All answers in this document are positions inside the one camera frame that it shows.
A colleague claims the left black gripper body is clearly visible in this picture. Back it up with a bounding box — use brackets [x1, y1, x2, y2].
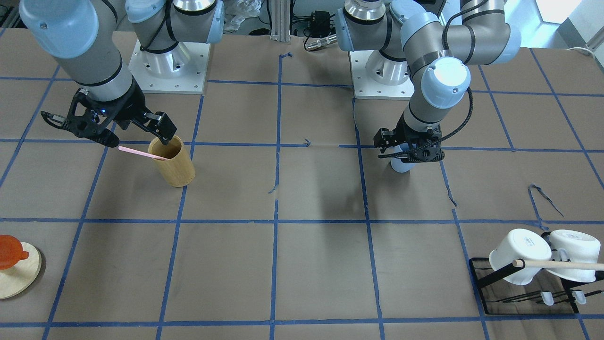
[395, 118, 445, 163]

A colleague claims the white mug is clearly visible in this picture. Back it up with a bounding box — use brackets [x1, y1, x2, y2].
[546, 229, 601, 283]
[489, 229, 552, 271]

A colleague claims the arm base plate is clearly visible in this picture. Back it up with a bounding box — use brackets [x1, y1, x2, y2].
[128, 41, 213, 95]
[349, 51, 414, 100]

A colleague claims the pink chopstick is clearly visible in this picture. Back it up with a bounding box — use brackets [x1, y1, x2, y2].
[118, 145, 168, 161]

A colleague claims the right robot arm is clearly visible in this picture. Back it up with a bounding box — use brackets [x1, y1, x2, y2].
[19, 0, 225, 148]

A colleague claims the white mug near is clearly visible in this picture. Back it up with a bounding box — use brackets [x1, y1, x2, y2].
[489, 229, 552, 271]

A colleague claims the white mug far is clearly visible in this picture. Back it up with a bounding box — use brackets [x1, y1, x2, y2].
[546, 229, 601, 283]

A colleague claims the aluminium frame post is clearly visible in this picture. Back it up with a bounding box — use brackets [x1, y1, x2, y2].
[266, 0, 293, 44]

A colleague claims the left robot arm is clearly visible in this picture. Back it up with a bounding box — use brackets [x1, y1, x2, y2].
[335, 0, 521, 166]

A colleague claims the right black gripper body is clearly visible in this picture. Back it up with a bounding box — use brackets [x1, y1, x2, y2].
[67, 80, 148, 130]

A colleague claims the bamboo cup holder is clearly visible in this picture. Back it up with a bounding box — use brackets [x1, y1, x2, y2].
[148, 136, 196, 187]

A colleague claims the black wire mug rack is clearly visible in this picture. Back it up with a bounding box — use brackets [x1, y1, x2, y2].
[469, 231, 603, 315]

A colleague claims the wooden cup tree stand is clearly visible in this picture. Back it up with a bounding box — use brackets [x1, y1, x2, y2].
[0, 242, 42, 299]

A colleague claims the orange cup on stand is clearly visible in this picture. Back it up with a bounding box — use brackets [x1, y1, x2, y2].
[0, 235, 29, 270]

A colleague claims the light blue plastic cup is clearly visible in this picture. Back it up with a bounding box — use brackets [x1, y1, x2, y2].
[391, 144, 416, 173]

